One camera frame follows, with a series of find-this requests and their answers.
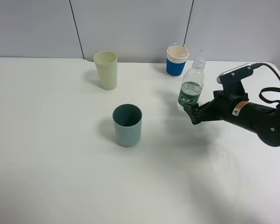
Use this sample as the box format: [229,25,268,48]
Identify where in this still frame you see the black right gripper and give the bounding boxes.
[184,90,248,125]

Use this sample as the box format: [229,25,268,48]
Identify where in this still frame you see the clear water bottle green label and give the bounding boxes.
[177,57,206,112]

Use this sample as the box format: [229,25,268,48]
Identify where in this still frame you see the teal blue plastic cup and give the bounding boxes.
[112,104,142,147]

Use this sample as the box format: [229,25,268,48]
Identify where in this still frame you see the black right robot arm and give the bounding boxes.
[184,91,280,147]

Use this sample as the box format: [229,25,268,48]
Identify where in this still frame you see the blue sleeved paper cup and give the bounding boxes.
[166,43,189,77]

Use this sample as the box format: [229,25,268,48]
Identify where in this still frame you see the pale yellow-green plastic cup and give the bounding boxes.
[93,51,118,91]

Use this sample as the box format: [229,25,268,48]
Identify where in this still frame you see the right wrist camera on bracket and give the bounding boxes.
[217,63,253,98]

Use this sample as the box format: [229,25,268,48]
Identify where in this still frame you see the black right camera cable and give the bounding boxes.
[250,63,280,108]

